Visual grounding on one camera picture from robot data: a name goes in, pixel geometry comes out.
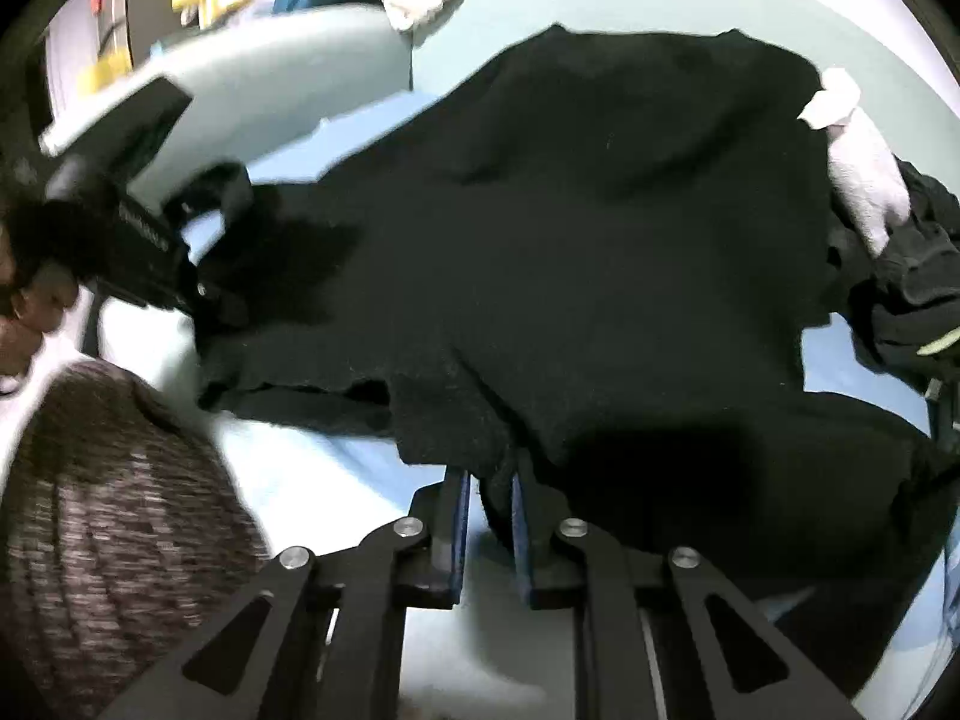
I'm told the grey sweater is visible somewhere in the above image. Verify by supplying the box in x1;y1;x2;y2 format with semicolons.
797;67;912;256

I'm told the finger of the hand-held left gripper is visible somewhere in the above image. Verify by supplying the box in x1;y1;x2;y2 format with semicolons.
184;270;252;331
161;160;256;241

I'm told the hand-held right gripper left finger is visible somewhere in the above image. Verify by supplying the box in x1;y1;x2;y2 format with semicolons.
97;465;473;720

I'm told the green sofa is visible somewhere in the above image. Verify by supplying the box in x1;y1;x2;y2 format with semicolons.
37;0;960;203

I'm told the black knit sweater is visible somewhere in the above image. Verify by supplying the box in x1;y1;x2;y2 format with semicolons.
184;26;960;698

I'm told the person's left hand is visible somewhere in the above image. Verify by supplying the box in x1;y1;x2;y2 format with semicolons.
0;270;80;383

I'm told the black garment with green print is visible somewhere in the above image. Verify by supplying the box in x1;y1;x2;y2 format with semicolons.
825;157;960;436

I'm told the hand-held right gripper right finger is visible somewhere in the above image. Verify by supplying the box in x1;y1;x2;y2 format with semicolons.
510;469;863;720

